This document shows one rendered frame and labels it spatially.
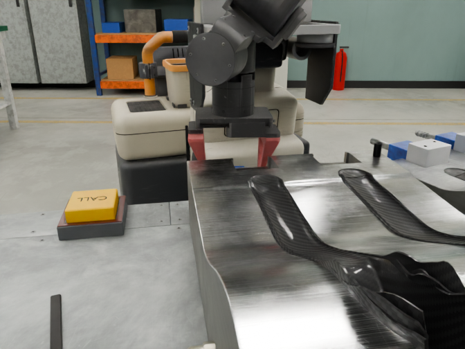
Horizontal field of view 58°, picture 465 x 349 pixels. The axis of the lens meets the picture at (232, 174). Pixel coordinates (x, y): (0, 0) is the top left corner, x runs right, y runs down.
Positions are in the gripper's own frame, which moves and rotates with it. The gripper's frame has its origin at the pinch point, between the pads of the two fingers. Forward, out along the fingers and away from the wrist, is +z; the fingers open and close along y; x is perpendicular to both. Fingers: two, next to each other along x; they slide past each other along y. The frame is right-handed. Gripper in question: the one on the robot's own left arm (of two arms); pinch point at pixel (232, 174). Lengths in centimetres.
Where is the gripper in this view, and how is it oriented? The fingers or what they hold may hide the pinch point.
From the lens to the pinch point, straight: 60.1
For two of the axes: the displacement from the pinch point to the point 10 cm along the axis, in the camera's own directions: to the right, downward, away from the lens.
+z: -0.1, 9.3, 3.8
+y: 10.0, -0.2, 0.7
